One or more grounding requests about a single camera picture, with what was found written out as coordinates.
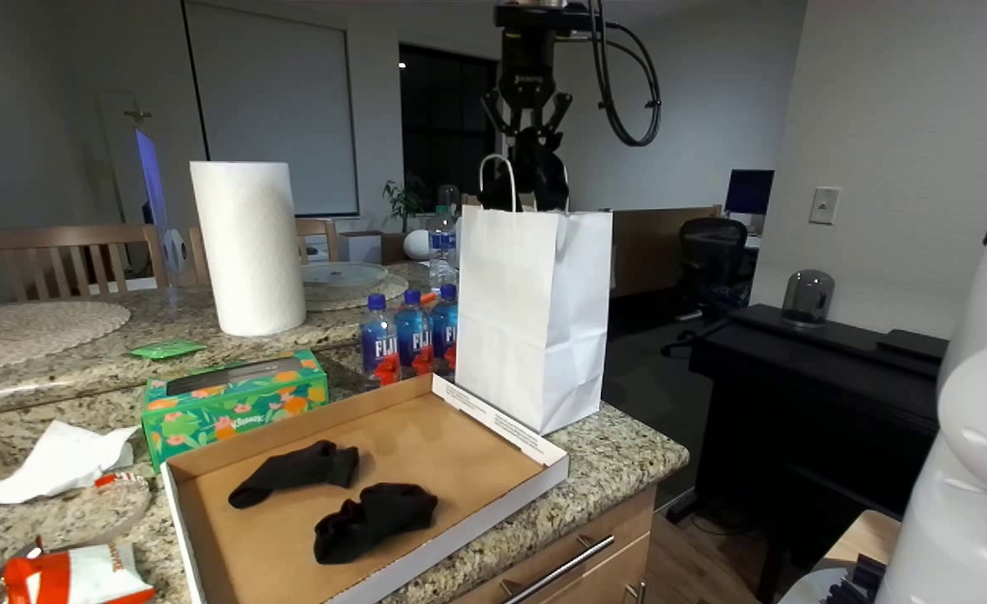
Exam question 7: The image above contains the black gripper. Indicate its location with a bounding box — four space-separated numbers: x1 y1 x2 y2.
479 27 579 156

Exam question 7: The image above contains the white paper bag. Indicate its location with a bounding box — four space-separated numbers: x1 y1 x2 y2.
455 152 617 440

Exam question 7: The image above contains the dark window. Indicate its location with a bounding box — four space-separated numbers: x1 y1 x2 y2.
395 42 508 217

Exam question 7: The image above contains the green houseplant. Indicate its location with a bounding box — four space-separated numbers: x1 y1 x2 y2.
382 177 430 234

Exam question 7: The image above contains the clear water bottle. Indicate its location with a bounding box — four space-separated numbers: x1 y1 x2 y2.
426 223 459 290

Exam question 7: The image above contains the white round object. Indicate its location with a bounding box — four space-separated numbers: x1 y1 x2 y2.
401 226 437 267

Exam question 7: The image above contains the wooden desk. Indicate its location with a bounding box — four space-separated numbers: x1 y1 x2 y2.
611 206 725 307

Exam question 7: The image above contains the dark computer monitor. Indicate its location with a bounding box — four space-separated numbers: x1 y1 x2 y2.
721 168 779 223

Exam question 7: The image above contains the black office chair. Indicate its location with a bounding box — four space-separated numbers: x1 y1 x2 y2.
676 215 751 330

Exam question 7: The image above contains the glass plate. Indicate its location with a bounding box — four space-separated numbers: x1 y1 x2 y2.
304 258 392 301

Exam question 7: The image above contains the white paper towel roll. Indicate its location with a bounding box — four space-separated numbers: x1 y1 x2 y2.
187 157 308 340

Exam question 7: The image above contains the grey round speaker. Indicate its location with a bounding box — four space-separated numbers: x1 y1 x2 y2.
779 269 838 326

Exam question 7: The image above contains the flat cardboard box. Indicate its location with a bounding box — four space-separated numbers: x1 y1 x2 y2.
158 369 573 604

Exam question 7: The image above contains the black digital piano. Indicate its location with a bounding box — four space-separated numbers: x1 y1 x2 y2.
688 301 948 563

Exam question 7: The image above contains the green floral tissue box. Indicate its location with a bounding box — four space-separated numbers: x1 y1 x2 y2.
137 345 334 471

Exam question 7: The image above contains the flat green packet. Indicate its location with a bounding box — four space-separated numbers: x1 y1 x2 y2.
126 340 208 365

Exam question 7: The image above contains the wooden lower cabinet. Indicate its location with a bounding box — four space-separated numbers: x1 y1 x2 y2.
446 484 663 604

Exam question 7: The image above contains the wooden chair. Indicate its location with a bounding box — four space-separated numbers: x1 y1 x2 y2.
0 223 175 314

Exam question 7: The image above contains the small wooden box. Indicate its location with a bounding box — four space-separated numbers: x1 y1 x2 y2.
823 508 908 572

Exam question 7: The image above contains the round woven placemat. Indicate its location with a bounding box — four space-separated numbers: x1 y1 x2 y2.
0 295 133 380

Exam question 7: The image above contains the crumpled white napkin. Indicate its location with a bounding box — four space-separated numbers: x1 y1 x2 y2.
0 416 144 515

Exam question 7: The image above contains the red and white packet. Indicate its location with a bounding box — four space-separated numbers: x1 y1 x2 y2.
0 538 161 604

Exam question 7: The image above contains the white light switch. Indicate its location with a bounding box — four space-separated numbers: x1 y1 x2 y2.
806 185 845 232

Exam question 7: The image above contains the metal drawer handle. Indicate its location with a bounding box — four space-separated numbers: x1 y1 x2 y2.
497 529 620 604

